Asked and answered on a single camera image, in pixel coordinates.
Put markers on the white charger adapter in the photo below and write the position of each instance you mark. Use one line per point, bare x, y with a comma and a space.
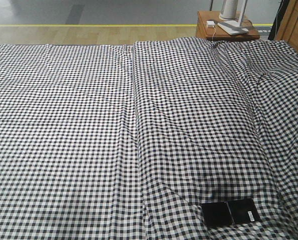
210, 24

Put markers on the wooden headboard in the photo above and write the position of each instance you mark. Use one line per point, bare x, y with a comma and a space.
288, 30

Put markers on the black white checkered bedsheet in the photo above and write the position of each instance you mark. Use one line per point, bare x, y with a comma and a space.
126, 142

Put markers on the wooden nightstand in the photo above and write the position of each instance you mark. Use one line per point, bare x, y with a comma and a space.
212, 28

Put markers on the black smartphone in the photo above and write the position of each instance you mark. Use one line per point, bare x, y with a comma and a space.
234, 212

